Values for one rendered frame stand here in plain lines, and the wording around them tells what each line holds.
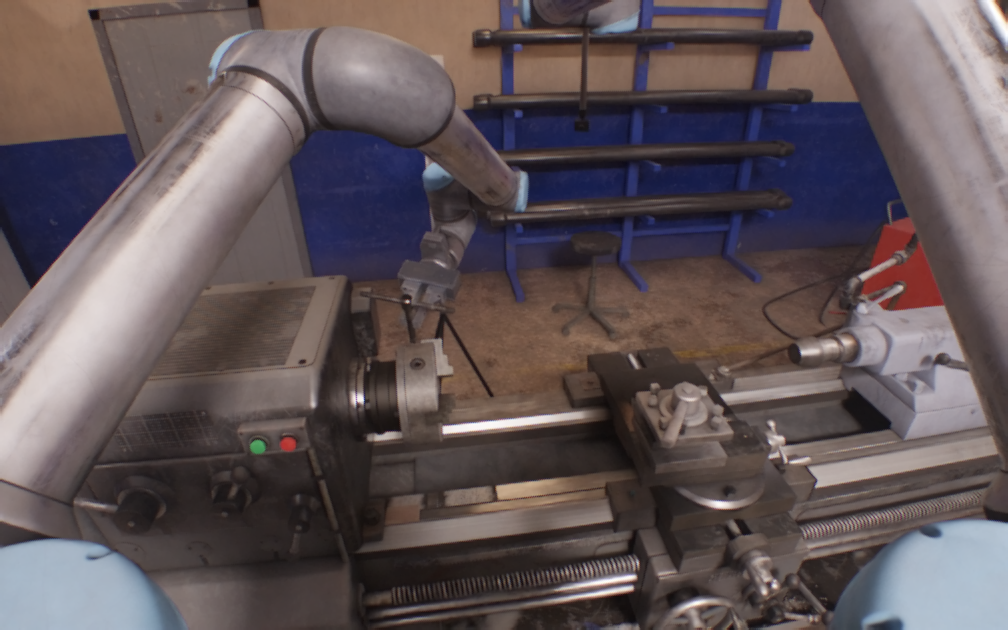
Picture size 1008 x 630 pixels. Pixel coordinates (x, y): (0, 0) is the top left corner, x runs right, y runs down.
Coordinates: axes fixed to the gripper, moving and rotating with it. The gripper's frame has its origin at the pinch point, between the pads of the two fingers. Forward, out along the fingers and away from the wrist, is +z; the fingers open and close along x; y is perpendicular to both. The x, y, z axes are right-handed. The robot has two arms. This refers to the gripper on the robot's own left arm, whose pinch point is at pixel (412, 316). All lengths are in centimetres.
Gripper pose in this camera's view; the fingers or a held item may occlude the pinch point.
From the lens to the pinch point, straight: 110.0
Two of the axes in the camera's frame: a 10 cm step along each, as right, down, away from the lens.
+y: -0.1, 6.2, 7.8
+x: -9.7, -2.1, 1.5
